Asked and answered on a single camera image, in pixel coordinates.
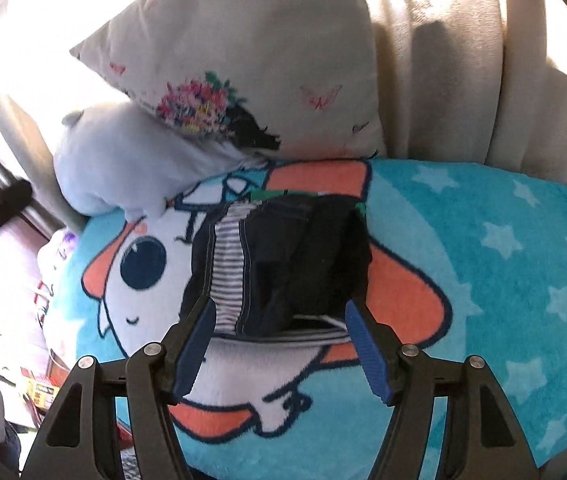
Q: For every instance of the red and yellow box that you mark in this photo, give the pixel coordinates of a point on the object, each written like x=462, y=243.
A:
x=40, y=387

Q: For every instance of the pink and white cloth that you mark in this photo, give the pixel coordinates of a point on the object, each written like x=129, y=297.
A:
x=55, y=270

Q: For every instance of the grey plush toy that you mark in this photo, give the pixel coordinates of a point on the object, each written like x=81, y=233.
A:
x=113, y=160

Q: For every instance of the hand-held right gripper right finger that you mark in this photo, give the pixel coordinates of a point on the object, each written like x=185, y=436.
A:
x=368, y=350

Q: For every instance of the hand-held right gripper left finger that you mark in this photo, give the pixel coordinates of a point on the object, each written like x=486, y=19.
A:
x=196, y=350

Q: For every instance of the floral print pillow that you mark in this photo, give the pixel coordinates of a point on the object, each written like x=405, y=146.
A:
x=263, y=35

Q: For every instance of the printed cartoon blanket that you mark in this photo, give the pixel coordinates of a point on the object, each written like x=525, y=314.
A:
x=488, y=270

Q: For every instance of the dark pants with frog print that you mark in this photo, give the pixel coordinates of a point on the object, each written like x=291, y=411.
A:
x=303, y=260

